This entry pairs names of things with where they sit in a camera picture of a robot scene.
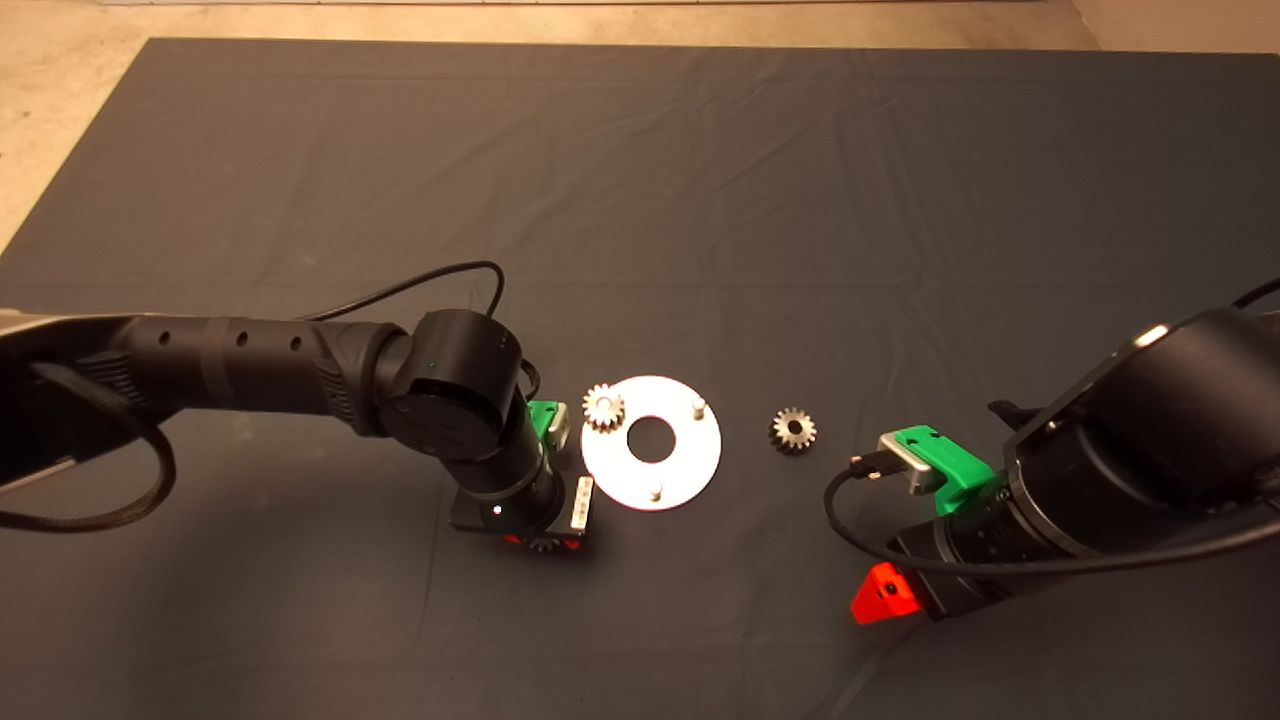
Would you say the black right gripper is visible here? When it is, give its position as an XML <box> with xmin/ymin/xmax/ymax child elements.
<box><xmin>850</xmin><ymin>498</ymin><xmax>1032</xmax><ymax>626</ymax></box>

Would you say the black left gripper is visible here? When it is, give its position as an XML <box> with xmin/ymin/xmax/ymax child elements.
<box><xmin>449</xmin><ymin>470</ymin><xmax>596</xmax><ymax>552</ymax></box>

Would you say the white round peg plate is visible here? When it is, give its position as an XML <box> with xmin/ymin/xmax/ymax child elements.
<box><xmin>580</xmin><ymin>375</ymin><xmax>723</xmax><ymax>512</ymax></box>

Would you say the dark grey table cloth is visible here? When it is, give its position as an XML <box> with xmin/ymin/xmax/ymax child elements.
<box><xmin>0</xmin><ymin>38</ymin><xmax>1280</xmax><ymax>720</ymax></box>

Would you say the black usb camera cable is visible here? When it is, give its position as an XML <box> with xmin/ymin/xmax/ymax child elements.
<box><xmin>823</xmin><ymin>455</ymin><xmax>1280</xmax><ymax>576</ymax></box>

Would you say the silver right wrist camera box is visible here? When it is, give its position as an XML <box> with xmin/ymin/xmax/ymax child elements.
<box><xmin>877</xmin><ymin>432</ymin><xmax>946</xmax><ymax>497</ymax></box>

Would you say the green right camera mount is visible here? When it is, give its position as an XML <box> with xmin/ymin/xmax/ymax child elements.
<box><xmin>895</xmin><ymin>425</ymin><xmax>996</xmax><ymax>516</ymax></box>

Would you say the thin black camera cable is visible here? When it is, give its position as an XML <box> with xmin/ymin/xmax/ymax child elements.
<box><xmin>300</xmin><ymin>261</ymin><xmax>544</xmax><ymax>401</ymax></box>

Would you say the black braided cable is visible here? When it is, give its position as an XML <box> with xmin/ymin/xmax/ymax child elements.
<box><xmin>0</xmin><ymin>363</ymin><xmax>178</xmax><ymax>533</ymax></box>

